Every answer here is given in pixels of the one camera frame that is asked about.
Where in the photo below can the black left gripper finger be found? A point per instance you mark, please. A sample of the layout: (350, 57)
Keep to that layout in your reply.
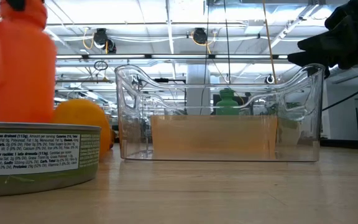
(15, 4)

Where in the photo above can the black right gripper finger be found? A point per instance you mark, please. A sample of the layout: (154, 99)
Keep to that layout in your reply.
(319, 60)
(334, 39)

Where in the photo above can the orange plastic bottle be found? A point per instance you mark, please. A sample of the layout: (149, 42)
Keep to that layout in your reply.
(17, 77)

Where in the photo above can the green plastic bottle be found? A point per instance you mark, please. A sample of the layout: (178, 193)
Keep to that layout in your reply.
(227, 104)

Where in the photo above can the orange fruit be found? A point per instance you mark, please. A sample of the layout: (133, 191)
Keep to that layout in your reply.
(82, 124)

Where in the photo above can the green label tin can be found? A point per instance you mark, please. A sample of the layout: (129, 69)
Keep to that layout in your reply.
(89, 149)

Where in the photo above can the clear plastic bin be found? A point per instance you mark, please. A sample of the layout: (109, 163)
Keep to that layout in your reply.
(309, 102)

